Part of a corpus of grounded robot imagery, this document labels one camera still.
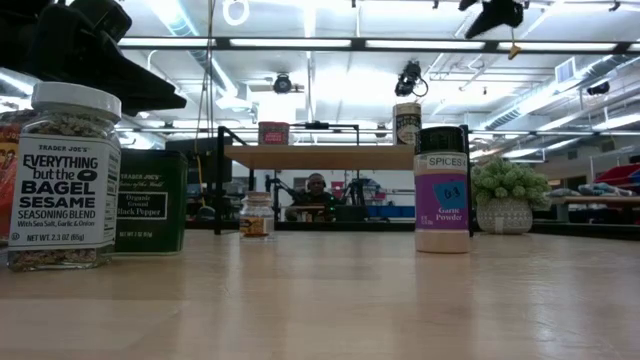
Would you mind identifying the red and blue bin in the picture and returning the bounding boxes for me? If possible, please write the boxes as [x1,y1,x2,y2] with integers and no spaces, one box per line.
[593,163,640,187]

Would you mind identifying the orange taco mix packet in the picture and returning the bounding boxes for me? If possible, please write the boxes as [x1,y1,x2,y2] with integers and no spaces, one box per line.
[0,109,24,244]

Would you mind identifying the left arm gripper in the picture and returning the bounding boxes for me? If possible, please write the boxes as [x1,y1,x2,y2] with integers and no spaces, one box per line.
[0,0,187,116]

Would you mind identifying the black overhead bar with lights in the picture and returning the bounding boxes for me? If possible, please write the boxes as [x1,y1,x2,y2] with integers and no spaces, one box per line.
[117,35,640,55]

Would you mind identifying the smoked paprika tin red lid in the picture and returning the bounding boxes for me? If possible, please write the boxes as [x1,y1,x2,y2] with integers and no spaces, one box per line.
[257,121,291,146]

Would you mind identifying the black ceiling camera with cable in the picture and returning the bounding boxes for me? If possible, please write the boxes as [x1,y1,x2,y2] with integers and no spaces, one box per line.
[393,59,430,99]

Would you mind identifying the black monitor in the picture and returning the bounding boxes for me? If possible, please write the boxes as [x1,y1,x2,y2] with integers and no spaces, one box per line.
[164,137,234,187]

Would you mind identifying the green black pepper tin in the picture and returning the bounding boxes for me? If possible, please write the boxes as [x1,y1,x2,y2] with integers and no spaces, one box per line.
[113,148,189,256]

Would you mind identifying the small glass jar tan lid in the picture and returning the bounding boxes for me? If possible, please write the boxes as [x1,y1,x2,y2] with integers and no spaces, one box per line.
[238,191,276,242]

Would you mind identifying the black and cream spice can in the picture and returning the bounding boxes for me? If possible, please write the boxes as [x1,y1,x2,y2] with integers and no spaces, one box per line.
[392,102,423,146]

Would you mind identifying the yellow hanging tag on cord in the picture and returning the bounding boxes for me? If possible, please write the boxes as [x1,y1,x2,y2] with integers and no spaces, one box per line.
[507,24,523,61]

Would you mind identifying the white ring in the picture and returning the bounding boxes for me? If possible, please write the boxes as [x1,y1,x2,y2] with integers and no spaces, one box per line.
[221,0,251,27]

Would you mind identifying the wooden background table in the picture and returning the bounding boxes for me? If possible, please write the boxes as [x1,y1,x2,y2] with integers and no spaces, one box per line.
[549,194,640,226]

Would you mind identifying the bagel sesame seasoning glass jar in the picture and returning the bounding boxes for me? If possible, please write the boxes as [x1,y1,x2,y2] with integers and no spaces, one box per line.
[6,81,123,273]

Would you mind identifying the person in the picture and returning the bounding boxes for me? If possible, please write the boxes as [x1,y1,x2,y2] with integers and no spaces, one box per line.
[284,172,342,223]

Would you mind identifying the wooden shelf with black frame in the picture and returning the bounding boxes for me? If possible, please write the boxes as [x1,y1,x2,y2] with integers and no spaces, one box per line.
[213,124,475,237]

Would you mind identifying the black aluminium table frame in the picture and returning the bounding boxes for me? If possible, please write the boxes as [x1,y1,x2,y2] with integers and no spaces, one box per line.
[184,219,640,242]

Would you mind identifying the garlic powder shaker black lid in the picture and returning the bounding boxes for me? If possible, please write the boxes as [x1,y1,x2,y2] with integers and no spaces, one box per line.
[413,125,471,255]

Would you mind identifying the green succulent in patterned pot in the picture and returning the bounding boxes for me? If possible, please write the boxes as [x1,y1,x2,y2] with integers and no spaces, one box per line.
[469,157,552,236]

